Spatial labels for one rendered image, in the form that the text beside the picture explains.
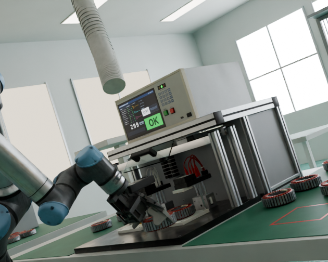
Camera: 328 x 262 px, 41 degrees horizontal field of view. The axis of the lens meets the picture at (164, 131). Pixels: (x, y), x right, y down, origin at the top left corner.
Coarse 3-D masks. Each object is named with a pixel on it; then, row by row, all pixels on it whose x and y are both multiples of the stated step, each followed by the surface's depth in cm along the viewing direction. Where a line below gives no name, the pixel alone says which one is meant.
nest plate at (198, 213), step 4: (196, 212) 164; (200, 212) 161; (204, 212) 162; (188, 216) 161; (192, 216) 158; (196, 216) 159; (180, 220) 157; (184, 220) 155; (188, 220) 156; (176, 224) 156; (180, 224) 154; (184, 224) 154
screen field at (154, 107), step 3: (153, 105) 182; (156, 105) 180; (144, 108) 186; (147, 108) 184; (150, 108) 183; (153, 108) 182; (156, 108) 181; (144, 111) 186; (147, 111) 185; (150, 111) 183; (153, 111) 182; (144, 114) 186; (147, 114) 185
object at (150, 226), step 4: (168, 212) 144; (172, 212) 142; (172, 216) 140; (144, 220) 141; (148, 220) 138; (152, 220) 138; (164, 220) 137; (176, 220) 142; (144, 224) 139; (148, 224) 138; (152, 224) 138; (160, 224) 137; (164, 224) 137; (168, 224) 138; (172, 224) 139; (144, 228) 140; (148, 228) 138; (152, 228) 137; (156, 228) 137; (160, 228) 137; (164, 228) 137
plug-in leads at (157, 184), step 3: (153, 171) 191; (156, 171) 192; (150, 174) 191; (153, 174) 190; (156, 174) 194; (156, 180) 189; (159, 180) 191; (153, 183) 190; (156, 183) 189; (159, 183) 191; (162, 183) 195; (156, 186) 189; (159, 186) 191
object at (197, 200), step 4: (212, 192) 173; (196, 196) 176; (200, 196) 172; (204, 196) 170; (208, 196) 171; (212, 196) 172; (196, 200) 174; (200, 200) 172; (204, 200) 171; (208, 200) 170; (212, 200) 172; (196, 204) 174; (200, 204) 173; (208, 204) 170; (212, 204) 171; (216, 204) 173; (196, 208) 175; (200, 208) 173; (204, 208) 172; (208, 208) 170
